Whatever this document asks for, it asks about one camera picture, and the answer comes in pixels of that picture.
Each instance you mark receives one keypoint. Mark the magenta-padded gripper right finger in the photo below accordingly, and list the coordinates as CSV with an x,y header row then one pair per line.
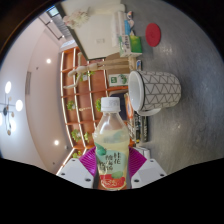
x,y
148,173

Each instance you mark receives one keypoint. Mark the white mug with triangle pattern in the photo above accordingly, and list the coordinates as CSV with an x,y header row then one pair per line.
x,y
160,90

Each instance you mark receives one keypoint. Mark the white ceramic vase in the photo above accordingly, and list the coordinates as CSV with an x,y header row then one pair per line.
x,y
100,11

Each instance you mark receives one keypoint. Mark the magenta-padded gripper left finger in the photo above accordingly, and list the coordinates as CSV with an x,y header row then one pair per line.
x,y
75,173

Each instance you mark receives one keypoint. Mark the recessed ceiling light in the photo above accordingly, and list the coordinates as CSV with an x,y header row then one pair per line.
x,y
56,142
48,61

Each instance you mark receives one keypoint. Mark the clear bottle with yellow drink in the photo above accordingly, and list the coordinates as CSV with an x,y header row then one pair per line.
x,y
111,140

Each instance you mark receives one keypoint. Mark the flat round red coaster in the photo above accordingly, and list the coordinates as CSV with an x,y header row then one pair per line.
x,y
153,35

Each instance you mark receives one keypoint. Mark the window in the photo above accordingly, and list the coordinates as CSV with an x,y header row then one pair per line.
x,y
53,11

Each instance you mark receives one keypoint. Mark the stack of dark books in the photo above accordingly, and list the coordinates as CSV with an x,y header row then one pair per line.
x,y
138,123

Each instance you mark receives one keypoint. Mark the brown wooden shelf unit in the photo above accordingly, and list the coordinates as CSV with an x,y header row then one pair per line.
x,y
87,103

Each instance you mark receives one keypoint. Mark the white wall switch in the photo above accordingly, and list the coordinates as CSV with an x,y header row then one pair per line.
x,y
100,40

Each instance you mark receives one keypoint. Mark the grey curtain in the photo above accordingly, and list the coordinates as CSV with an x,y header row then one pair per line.
x,y
63,28

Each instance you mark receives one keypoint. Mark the branched ceiling lamp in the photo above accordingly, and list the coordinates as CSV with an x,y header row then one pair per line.
x,y
7,106

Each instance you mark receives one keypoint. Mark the ceiling air vent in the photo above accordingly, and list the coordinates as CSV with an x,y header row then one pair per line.
x,y
28,83

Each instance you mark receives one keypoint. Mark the green and white box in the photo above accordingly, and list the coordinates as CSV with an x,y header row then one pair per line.
x,y
131,46

